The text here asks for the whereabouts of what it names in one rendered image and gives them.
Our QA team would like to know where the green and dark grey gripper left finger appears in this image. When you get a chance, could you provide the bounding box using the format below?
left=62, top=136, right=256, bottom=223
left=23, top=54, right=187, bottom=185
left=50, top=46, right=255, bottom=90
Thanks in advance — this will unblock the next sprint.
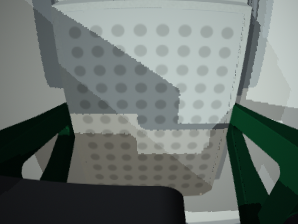
left=0, top=102, right=75, bottom=183

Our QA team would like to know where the white benchtop lab instrument with lid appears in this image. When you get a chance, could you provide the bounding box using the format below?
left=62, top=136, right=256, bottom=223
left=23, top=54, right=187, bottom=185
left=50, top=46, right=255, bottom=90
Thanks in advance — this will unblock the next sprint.
left=0, top=0, right=298, bottom=223

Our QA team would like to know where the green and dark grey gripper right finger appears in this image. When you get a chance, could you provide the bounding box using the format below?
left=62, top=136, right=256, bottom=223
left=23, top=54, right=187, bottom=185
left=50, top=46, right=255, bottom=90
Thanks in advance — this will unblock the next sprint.
left=226, top=103, right=298, bottom=224

